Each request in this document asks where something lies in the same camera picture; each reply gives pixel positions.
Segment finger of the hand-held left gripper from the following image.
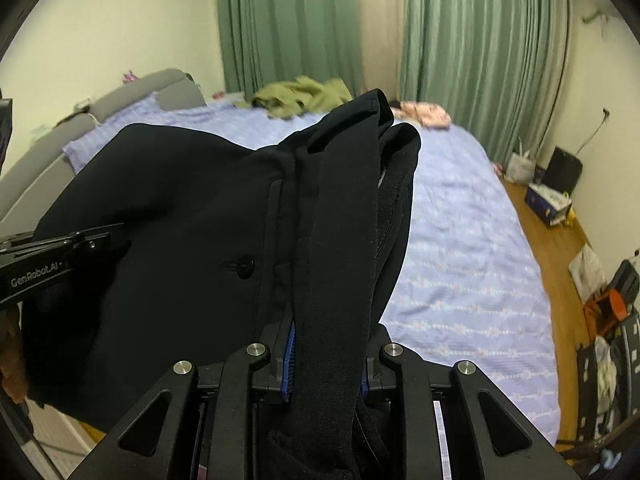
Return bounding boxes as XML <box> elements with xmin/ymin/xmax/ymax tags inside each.
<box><xmin>0</xmin><ymin>223</ymin><xmax>126</xmax><ymax>264</ymax></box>

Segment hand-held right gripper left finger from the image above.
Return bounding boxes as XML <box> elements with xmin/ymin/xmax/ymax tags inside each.
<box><xmin>75</xmin><ymin>322</ymin><xmax>301</xmax><ymax>480</ymax></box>

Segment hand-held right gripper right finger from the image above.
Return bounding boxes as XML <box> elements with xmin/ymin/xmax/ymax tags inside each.
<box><xmin>359</xmin><ymin>324</ymin><xmax>581</xmax><ymax>480</ymax></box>

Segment black pants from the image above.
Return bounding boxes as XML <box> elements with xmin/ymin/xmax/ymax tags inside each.
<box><xmin>22</xmin><ymin>89</ymin><xmax>423</xmax><ymax>480</ymax></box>

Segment person's left hand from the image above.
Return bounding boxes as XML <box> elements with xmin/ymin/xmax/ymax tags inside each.
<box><xmin>0</xmin><ymin>305</ymin><xmax>27</xmax><ymax>397</ymax></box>

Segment bed with purple sheet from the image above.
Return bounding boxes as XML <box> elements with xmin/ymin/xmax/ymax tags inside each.
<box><xmin>62</xmin><ymin>95</ymin><xmax>561</xmax><ymax>448</ymax></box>

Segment grey bed headboard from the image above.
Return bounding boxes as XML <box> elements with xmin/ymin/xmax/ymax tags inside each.
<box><xmin>0</xmin><ymin>69</ymin><xmax>207</xmax><ymax>221</ymax></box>

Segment white paper bag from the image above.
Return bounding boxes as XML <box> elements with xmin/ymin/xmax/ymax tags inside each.
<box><xmin>569</xmin><ymin>245</ymin><xmax>608</xmax><ymax>303</ymax></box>

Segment blue cardboard box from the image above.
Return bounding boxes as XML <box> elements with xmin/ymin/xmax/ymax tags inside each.
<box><xmin>525</xmin><ymin>184</ymin><xmax>573</xmax><ymax>227</ymax></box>

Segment orange object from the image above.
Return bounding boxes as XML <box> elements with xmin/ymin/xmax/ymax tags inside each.
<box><xmin>585</xmin><ymin>287</ymin><xmax>628</xmax><ymax>332</ymax></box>

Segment black storage rack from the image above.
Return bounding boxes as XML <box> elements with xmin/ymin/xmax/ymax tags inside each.
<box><xmin>575</xmin><ymin>260</ymin><xmax>640</xmax><ymax>443</ymax></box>

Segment white plastic bag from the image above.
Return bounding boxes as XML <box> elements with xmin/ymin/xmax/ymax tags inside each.
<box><xmin>507</xmin><ymin>137</ymin><xmax>536</xmax><ymax>183</ymax></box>

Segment pink garment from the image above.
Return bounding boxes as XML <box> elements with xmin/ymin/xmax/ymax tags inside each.
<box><xmin>400</xmin><ymin>101</ymin><xmax>452</xmax><ymax>131</ymax></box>

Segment olive green garment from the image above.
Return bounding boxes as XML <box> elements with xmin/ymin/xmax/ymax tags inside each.
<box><xmin>235</xmin><ymin>76</ymin><xmax>353</xmax><ymax>120</ymax></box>

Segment black box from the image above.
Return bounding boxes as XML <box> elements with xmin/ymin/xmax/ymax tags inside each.
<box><xmin>545</xmin><ymin>146</ymin><xmax>585</xmax><ymax>190</ymax></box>

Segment green curtain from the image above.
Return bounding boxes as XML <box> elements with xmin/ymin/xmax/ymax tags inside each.
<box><xmin>402</xmin><ymin>0</ymin><xmax>571</xmax><ymax>161</ymax></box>
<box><xmin>215</xmin><ymin>0</ymin><xmax>363</xmax><ymax>100</ymax></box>

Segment beige sheer curtain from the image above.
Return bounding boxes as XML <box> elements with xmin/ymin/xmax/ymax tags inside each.
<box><xmin>352</xmin><ymin>0</ymin><xmax>412</xmax><ymax>102</ymax></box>

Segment wall cable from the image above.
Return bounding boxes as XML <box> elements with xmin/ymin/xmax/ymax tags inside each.
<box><xmin>575</xmin><ymin>106</ymin><xmax>612</xmax><ymax>157</ymax></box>

